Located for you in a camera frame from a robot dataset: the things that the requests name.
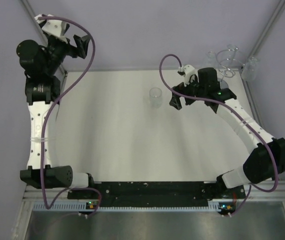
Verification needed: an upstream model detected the clear patterned wine glass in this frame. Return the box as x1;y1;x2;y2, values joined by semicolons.
149;87;163;109

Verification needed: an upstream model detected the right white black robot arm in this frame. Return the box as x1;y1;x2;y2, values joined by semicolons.
169;65;285;198

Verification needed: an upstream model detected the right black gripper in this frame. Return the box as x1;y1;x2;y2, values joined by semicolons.
169;74;207;111

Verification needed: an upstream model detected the chrome wine glass rack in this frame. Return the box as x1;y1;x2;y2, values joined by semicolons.
216;47;245;89

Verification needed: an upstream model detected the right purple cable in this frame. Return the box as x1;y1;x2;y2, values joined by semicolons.
159;54;280;217

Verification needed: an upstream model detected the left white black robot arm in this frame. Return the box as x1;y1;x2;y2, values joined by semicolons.
16;35;96;199

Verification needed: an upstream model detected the grey slotted cable duct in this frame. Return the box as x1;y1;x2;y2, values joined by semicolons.
33;199;236;213

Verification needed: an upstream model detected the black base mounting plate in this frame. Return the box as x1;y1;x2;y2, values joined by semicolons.
67;181;247;210

